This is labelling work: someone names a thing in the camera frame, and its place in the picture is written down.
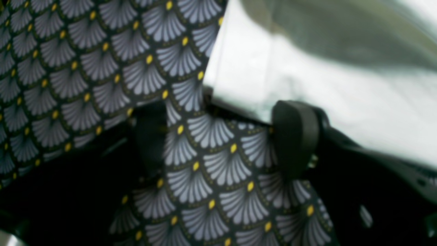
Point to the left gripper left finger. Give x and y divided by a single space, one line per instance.
133 149

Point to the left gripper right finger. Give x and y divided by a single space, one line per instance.
308 147

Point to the white T-shirt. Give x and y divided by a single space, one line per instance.
371 65

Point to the patterned blue table cloth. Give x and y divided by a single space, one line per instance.
71 69

